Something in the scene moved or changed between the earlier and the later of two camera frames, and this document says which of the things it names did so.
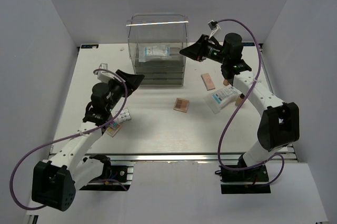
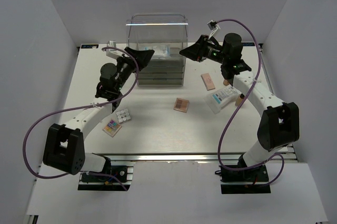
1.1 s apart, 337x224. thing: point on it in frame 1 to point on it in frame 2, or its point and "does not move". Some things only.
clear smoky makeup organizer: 155,40 does not move
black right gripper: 197,51 does not move
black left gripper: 132,81 to 142,58
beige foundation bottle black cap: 240,97 does not move
